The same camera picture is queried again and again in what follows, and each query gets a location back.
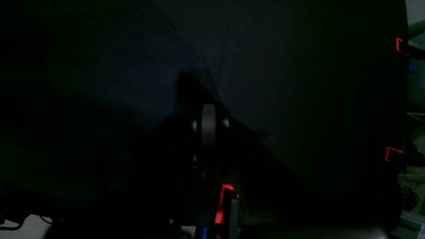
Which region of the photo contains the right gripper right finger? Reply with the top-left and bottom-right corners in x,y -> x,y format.
201,104 -> 266,186

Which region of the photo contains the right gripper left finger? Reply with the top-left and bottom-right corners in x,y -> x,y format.
132,114 -> 199,213

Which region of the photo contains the dark navy t-shirt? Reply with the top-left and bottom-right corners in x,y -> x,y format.
1,0 -> 219,200

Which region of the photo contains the red black clamp far right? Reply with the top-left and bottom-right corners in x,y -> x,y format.
214,184 -> 241,224

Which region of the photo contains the red black clamp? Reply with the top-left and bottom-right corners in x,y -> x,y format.
384,146 -> 425,166
214,184 -> 241,224

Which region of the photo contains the blue bar clamp far right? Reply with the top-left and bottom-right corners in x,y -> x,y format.
193,226 -> 214,239

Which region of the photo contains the black table cover cloth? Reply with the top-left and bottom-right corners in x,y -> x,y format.
153,0 -> 408,229

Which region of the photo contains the red black clamp far left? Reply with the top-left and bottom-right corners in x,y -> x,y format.
384,146 -> 425,166

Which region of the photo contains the red blue clamp near right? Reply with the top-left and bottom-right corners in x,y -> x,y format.
394,37 -> 425,60

